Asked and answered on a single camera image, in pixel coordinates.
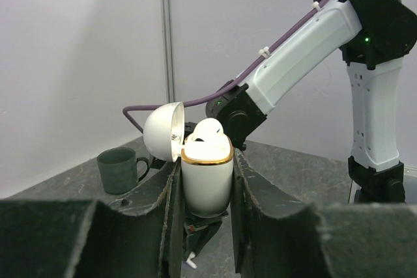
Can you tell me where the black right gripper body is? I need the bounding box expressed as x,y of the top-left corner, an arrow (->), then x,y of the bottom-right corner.
182,211 -> 228,261

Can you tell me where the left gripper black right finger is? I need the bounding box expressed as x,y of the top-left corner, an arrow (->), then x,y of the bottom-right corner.
230,151 -> 416,277

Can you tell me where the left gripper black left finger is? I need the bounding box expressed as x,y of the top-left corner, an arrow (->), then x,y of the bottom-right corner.
1,163 -> 184,277

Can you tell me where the white earbud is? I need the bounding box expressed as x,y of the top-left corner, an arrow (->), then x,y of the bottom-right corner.
191,118 -> 225,143
186,251 -> 197,270

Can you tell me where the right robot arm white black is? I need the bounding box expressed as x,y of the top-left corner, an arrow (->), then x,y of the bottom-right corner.
205,0 -> 416,203

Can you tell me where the dark green mug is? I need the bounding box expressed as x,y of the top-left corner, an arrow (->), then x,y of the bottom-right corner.
96,147 -> 150,195

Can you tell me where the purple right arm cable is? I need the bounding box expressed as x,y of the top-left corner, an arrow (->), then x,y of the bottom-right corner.
122,0 -> 402,135

